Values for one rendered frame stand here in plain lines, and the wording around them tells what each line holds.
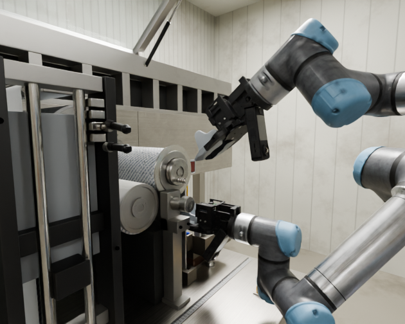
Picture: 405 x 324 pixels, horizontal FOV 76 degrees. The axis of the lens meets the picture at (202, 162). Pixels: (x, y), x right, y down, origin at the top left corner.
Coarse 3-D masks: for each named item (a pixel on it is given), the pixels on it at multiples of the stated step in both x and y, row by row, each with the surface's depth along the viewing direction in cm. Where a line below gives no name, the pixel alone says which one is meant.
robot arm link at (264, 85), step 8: (264, 64) 51; (256, 72) 51; (264, 72) 49; (256, 80) 50; (264, 80) 48; (272, 80) 48; (256, 88) 50; (264, 88) 49; (272, 88) 49; (280, 88) 48; (264, 96) 50; (272, 96) 50; (280, 96) 50; (272, 104) 51
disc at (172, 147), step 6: (162, 150) 67; (168, 150) 69; (180, 150) 72; (162, 156) 67; (186, 156) 75; (156, 162) 65; (156, 168) 65; (156, 174) 66; (156, 180) 66; (156, 186) 66; (162, 186) 68; (180, 192) 74
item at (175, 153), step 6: (174, 150) 70; (168, 156) 68; (174, 156) 70; (180, 156) 72; (162, 162) 67; (186, 162) 74; (162, 168) 67; (162, 174) 67; (162, 180) 67; (168, 186) 69; (174, 186) 71; (180, 186) 73
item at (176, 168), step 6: (168, 162) 68; (174, 162) 68; (180, 162) 70; (168, 168) 67; (174, 168) 68; (180, 168) 70; (186, 168) 72; (168, 174) 67; (174, 174) 68; (180, 174) 70; (186, 174) 72; (168, 180) 68; (174, 180) 68
